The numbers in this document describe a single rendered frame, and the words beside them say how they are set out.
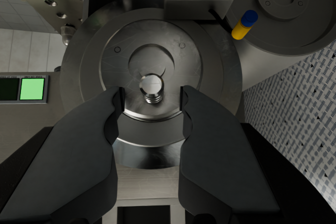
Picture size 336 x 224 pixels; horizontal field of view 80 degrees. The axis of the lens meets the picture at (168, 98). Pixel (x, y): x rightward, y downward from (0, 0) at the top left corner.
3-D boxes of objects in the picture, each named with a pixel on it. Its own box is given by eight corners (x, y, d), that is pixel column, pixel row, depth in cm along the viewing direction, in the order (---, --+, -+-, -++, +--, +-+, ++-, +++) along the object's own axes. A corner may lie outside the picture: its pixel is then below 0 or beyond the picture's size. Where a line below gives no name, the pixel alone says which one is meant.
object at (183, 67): (197, 14, 15) (209, 113, 14) (193, 28, 17) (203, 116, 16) (96, 20, 15) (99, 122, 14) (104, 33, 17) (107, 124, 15)
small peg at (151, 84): (163, 71, 11) (165, 95, 11) (162, 83, 14) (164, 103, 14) (138, 73, 11) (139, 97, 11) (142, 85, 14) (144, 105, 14)
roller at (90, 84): (220, 8, 17) (228, 146, 15) (184, 83, 43) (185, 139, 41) (83, 5, 17) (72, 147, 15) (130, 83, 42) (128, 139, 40)
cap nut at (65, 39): (73, 25, 50) (71, 42, 49) (78, 33, 53) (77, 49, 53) (57, 25, 50) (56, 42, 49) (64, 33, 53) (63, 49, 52)
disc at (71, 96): (237, -6, 18) (249, 168, 15) (235, -3, 18) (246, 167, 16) (67, -10, 17) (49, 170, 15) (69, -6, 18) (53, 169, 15)
